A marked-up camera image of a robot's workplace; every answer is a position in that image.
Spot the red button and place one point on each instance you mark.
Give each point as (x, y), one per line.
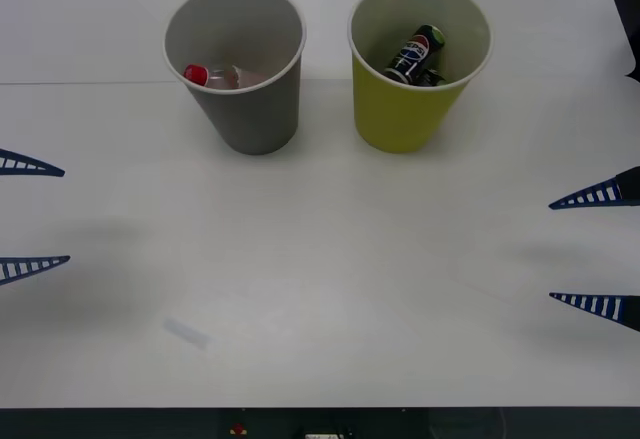
(238, 429)

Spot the black can with round emblem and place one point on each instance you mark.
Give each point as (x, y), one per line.
(412, 51)

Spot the dark crumpled can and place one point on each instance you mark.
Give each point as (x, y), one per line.
(433, 78)

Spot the clear bottle with red cap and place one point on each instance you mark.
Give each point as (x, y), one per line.
(197, 74)

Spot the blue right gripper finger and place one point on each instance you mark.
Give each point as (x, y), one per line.
(600, 195)
(600, 305)

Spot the grey plastic bin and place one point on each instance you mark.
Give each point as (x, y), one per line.
(250, 119)

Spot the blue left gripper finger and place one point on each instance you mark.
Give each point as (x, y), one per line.
(25, 268)
(25, 165)

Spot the yellow-green plastic bin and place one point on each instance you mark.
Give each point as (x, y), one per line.
(395, 114)

